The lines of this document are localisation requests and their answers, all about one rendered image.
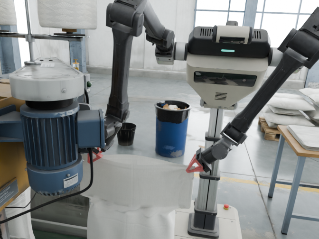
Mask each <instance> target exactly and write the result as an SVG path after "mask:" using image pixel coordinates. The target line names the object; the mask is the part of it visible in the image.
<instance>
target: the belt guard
mask: <svg viewBox="0 0 319 239"><path fill-rule="evenodd" d="M40 60H43V61H41V63H55V67H40V66H41V64H39V65H24V66H22V67H21V68H19V69H18V70H16V71H14V72H12V73H11V74H10V75H9V82H10V90H11V96H12V97H14V98H16V99H20V100H25V101H59V100H66V99H71V98H75V97H79V96H81V95H83V94H84V75H83V73H81V72H80V71H78V70H77V69H75V68H73V67H72V66H71V65H69V64H67V63H66V62H64V61H63V60H61V59H60V58H58V57H50V56H43V57H37V58H35V61H40ZM49 60H52V61H49Z"/></svg>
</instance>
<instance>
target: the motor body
mask: <svg viewBox="0 0 319 239"><path fill-rule="evenodd" d="M79 109H80V108H79V103H78V102H75V101H74V102H73V103H72V104H71V105H69V106H67V107H63V108H58V109H34V108H30V107H28V106H27V105H26V104H23V105H21V107H20V113H21V114H20V119H21V124H22V132H23V140H24V142H23V143H24V151H25V158H26V161H27V164H26V166H27V168H25V171H27V173H28V181H29V185H30V187H31V188H32V189H33V190H34V191H35V192H36V193H38V194H40V195H44V196H56V195H62V194H65V193H68V192H70V191H72V190H74V189H75V188H76V187H77V186H78V185H79V184H80V182H81V180H82V178H83V162H84V160H83V158H82V155H81V154H80V153H78V146H77V144H75V122H74V120H75V119H76V112H78V111H79ZM22 122H23V123H22ZM23 124H24V127H23ZM23 128H24V131H23ZM24 132H25V139H24Z"/></svg>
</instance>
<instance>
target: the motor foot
mask: <svg viewBox="0 0 319 239"><path fill-rule="evenodd" d="M20 114H21V113H20V112H18V111H16V105H14V104H11V105H9V106H6V107H3V108H0V142H24V140H23V132H22V124H21V119H20ZM22 123H23V122H22ZM23 127H24V124H23ZM23 131H24V128H23ZM24 139H25V132H24Z"/></svg>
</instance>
